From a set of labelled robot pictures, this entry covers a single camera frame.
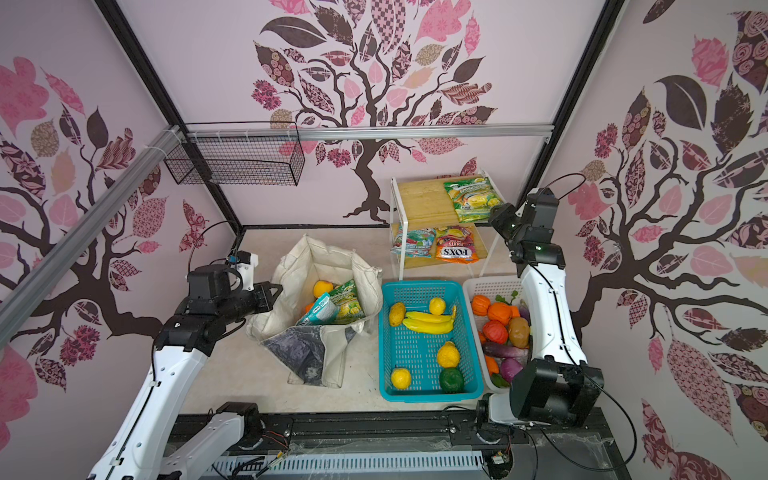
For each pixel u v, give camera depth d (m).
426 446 0.72
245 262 0.65
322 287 0.94
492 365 0.80
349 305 0.88
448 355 0.81
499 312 0.90
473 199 0.79
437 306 0.92
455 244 0.90
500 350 0.80
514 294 0.95
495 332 0.83
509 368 0.79
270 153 0.95
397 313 0.90
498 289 0.95
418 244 0.90
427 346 0.88
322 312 0.76
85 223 0.61
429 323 0.90
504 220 0.67
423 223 0.77
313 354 0.75
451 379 0.77
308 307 0.89
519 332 0.83
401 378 0.78
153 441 0.40
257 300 0.64
